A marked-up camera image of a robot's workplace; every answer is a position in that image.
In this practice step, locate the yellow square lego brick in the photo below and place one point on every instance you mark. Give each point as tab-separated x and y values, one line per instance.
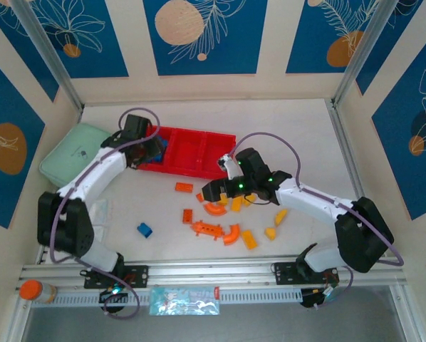
223	201

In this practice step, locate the small orange lego brick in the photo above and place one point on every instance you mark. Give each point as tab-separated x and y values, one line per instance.
199	197

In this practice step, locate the yellow sloped lego brick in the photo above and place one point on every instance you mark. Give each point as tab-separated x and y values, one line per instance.
248	202

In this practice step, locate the orange lego plate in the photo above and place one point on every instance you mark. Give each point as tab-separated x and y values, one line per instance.
184	186

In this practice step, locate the long orange spiked lego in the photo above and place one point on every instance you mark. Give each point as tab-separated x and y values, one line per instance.
208	229

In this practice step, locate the yellow curved slope lego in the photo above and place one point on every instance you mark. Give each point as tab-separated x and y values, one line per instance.
281	217

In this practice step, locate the yellow rounded long lego brick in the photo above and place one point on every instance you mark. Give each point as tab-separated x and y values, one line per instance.
249	239

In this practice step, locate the yellow wedge lego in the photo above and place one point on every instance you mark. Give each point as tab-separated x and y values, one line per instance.
270	233

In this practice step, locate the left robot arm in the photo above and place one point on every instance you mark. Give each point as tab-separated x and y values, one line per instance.
102	175

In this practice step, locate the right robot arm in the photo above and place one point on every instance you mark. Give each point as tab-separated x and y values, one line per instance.
312	203

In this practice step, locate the red three-compartment tray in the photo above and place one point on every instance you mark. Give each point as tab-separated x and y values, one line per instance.
188	153

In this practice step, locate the mint green zip pouch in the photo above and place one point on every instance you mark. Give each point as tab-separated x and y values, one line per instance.
70	156

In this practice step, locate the light blue wipes packet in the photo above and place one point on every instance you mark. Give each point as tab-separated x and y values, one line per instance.
184	301

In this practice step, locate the black controller board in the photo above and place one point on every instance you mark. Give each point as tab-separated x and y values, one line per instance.
113	295
318	297

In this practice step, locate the bottle with orange cap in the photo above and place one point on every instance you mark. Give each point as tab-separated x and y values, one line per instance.
31	290

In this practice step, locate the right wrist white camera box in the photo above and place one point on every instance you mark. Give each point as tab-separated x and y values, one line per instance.
231	165

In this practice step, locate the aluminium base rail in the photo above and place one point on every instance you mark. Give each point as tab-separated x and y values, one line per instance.
213	272

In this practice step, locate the aluminium table edge rail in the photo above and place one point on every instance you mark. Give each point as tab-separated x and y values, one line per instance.
341	135

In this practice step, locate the aluminium frame post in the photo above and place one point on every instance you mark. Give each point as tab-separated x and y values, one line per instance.
362	53
49	57

